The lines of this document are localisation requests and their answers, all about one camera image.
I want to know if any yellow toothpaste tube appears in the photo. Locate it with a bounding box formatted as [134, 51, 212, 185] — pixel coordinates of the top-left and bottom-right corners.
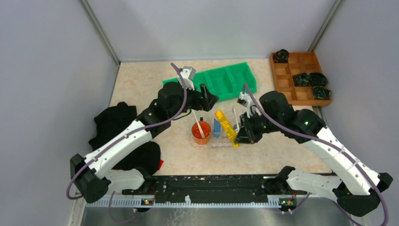
[215, 110, 240, 148]

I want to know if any green compartment bin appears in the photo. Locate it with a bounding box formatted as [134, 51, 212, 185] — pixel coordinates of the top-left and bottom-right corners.
[162, 62, 257, 100]

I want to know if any blue toothpaste tube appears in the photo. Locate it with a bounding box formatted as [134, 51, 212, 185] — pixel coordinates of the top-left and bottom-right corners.
[213, 118, 222, 138]

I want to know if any clear textured plastic tray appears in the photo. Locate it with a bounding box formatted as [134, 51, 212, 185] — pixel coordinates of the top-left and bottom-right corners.
[188, 124, 233, 149]

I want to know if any orange plastic mug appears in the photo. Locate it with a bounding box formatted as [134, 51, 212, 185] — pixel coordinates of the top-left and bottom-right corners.
[191, 117, 211, 145]

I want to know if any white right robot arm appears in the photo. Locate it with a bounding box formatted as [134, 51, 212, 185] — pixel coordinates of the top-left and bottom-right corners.
[235, 91, 393, 217]

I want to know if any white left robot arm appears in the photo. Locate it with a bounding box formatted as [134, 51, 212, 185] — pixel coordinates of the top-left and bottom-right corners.
[67, 82, 219, 203]

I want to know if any brown wooden compartment tray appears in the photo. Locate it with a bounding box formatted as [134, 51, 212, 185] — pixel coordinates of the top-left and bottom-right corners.
[270, 49, 332, 106]

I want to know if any red tag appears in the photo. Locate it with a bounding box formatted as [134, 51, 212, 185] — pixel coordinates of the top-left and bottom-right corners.
[158, 160, 164, 170]

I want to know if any black cloth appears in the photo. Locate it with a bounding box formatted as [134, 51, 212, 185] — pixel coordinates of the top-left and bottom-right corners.
[88, 102, 161, 175]

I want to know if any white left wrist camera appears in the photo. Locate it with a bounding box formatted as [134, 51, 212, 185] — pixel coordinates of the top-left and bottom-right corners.
[178, 66, 196, 90]

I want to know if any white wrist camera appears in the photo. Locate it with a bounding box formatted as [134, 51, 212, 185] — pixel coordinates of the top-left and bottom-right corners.
[178, 66, 196, 90]
[237, 91, 259, 119]

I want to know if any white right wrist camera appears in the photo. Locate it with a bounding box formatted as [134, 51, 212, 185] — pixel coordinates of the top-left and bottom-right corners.
[237, 91, 259, 119]

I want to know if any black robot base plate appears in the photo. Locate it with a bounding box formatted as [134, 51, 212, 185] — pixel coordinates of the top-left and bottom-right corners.
[122, 174, 306, 208]

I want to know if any black coiled cable middle left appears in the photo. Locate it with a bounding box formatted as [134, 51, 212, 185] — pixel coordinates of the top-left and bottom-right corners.
[293, 73, 311, 88]

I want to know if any black coiled cable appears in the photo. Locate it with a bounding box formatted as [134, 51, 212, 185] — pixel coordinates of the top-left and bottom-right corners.
[273, 49, 290, 64]
[293, 73, 311, 88]
[311, 86, 332, 100]
[308, 72, 328, 87]

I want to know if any black coiled cable bottom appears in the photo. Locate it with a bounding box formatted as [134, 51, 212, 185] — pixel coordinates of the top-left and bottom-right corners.
[311, 86, 332, 100]

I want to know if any black coiled cable top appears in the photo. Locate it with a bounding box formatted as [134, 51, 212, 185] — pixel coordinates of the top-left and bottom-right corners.
[273, 49, 290, 64]

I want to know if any black coiled cable middle right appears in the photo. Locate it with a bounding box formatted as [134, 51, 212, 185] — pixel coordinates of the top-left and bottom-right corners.
[308, 72, 328, 87]

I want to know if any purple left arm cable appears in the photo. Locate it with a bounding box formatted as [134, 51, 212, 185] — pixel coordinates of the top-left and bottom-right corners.
[65, 63, 189, 225]

